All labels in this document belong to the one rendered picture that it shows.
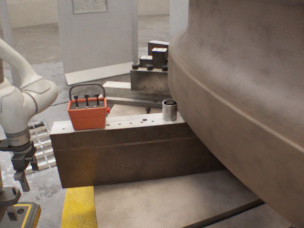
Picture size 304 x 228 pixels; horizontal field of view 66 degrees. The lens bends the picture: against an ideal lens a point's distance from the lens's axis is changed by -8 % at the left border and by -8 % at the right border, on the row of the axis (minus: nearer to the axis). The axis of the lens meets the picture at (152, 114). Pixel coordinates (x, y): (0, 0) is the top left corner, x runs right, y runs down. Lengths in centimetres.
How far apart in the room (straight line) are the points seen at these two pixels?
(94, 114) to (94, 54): 308
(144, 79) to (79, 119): 114
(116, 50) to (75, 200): 306
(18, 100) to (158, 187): 94
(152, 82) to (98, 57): 218
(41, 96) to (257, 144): 80
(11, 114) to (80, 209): 110
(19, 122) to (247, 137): 80
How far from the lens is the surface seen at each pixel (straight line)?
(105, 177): 152
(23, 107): 95
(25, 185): 107
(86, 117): 131
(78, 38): 421
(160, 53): 236
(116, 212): 140
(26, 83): 104
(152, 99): 248
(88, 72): 432
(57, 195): 203
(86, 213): 184
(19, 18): 1438
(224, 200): 149
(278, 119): 90
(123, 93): 253
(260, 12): 103
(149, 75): 231
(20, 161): 101
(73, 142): 138
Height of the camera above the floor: 134
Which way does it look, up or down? 26 degrees down
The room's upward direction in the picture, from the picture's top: straight up
